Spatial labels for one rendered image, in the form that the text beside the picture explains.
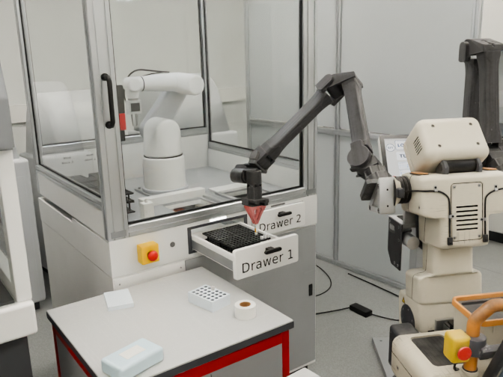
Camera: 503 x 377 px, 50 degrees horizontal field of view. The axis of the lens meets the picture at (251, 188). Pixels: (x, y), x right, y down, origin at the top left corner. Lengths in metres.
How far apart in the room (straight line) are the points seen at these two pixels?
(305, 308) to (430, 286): 1.02
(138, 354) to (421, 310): 0.88
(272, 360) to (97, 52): 1.17
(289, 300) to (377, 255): 1.44
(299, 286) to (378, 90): 1.60
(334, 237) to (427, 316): 2.37
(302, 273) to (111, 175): 1.08
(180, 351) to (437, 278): 0.83
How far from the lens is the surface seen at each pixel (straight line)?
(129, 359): 1.58
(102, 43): 1.96
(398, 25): 3.63
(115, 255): 2.08
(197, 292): 1.93
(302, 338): 2.78
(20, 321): 1.77
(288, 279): 2.58
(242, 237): 2.13
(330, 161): 4.06
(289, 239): 2.05
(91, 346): 1.76
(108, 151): 1.98
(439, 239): 1.72
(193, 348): 1.68
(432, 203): 1.68
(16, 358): 1.90
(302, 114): 2.04
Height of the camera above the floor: 1.61
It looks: 14 degrees down
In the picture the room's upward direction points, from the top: 2 degrees counter-clockwise
